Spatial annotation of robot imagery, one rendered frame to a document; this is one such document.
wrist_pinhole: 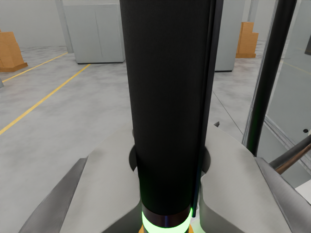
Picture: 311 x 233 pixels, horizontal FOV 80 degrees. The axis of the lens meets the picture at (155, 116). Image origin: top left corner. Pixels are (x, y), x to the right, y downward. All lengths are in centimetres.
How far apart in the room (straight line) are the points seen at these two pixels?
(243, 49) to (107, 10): 521
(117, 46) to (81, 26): 138
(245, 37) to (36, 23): 1150
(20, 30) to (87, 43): 767
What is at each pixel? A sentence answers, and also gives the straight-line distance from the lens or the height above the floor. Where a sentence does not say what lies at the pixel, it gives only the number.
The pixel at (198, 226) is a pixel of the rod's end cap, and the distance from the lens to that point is 20.
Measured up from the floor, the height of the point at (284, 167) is 148.
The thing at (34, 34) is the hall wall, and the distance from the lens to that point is 1445.
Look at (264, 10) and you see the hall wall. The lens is 1373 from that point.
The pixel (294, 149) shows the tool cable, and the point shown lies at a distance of 31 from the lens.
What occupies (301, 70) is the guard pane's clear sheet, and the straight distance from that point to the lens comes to 125.
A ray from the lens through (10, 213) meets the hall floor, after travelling 248.
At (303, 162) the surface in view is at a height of 98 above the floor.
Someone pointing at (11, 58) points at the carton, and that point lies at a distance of 835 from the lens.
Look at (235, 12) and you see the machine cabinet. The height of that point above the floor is 160.
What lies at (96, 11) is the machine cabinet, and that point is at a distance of 749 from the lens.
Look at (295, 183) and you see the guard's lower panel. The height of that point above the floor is 84.
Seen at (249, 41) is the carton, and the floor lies 59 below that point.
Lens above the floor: 166
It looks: 29 degrees down
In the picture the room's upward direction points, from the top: 2 degrees counter-clockwise
